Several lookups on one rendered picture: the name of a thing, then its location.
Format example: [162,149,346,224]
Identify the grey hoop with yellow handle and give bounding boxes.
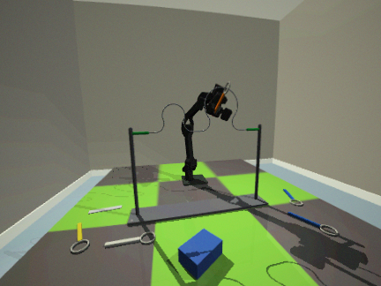
[71,222,90,253]

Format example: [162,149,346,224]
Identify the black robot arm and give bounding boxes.
[181,84,228,181]

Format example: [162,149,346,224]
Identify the blue box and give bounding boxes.
[178,229,222,279]

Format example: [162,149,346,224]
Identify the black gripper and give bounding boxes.
[196,97,233,121]

